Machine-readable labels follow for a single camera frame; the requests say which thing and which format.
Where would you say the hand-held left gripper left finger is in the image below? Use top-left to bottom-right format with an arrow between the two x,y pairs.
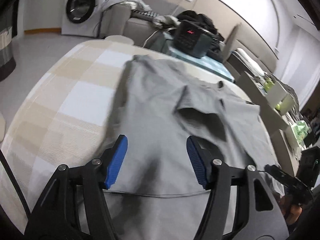
25,135 -> 128,240

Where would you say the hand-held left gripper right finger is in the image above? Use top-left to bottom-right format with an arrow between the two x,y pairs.
186,135 -> 290,240

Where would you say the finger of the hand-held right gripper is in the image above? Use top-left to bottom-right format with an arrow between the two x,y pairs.
264,164 -> 297,183

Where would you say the grey t-shirt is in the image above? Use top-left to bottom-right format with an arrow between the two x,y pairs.
105,54 -> 288,240

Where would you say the green packet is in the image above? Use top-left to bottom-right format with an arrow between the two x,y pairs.
291,121 -> 310,145

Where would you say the shelf with green items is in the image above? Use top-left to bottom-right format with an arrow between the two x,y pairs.
237,71 -> 300,163

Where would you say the beige checked blanket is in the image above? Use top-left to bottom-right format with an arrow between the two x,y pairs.
0,40 -> 253,230

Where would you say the black device with red display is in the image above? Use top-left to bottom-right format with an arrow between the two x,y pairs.
174,20 -> 213,58

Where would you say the beige sofa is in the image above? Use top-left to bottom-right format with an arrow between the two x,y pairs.
101,0 -> 180,53

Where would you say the pale grey crumpled garment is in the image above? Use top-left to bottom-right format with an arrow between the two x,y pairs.
152,15 -> 180,28

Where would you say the black white patterned cloth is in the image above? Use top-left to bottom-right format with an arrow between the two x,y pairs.
132,9 -> 160,20

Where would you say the striped woven laundry basket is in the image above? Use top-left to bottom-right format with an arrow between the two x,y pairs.
0,26 -> 17,80

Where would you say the light grey throw blanket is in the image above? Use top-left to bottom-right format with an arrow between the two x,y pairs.
101,0 -> 150,13

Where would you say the white washing machine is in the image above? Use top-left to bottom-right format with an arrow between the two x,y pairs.
61,0 -> 112,36

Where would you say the white counter cabinet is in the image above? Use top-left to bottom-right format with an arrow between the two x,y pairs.
24,0 -> 70,34

